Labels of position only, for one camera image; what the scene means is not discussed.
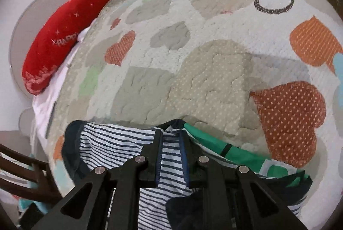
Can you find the red printed pillow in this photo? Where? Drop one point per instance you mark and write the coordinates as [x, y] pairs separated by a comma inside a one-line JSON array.
[[53, 40]]

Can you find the heart patterned quilted blanket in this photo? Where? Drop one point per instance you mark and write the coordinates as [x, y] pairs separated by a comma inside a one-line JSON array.
[[203, 58]]

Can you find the dark wooden chair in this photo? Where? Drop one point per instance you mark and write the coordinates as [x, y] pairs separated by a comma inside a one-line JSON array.
[[24, 173]]

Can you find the green white printed garment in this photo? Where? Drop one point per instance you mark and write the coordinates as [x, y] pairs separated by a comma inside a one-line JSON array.
[[249, 157]]

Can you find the white bed sheet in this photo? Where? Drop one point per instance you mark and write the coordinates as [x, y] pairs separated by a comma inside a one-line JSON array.
[[45, 101]]

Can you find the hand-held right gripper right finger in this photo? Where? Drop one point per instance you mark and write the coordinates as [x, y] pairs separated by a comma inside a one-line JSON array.
[[185, 163]]

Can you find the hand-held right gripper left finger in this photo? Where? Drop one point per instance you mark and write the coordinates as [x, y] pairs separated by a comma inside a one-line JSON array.
[[158, 163]]

